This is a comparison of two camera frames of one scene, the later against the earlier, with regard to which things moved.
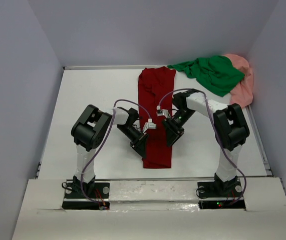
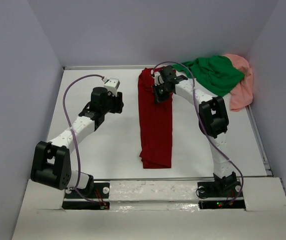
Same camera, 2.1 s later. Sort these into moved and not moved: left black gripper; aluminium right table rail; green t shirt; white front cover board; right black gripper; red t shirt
Moved: right black gripper; left black gripper
Not moved: red t shirt; aluminium right table rail; green t shirt; white front cover board
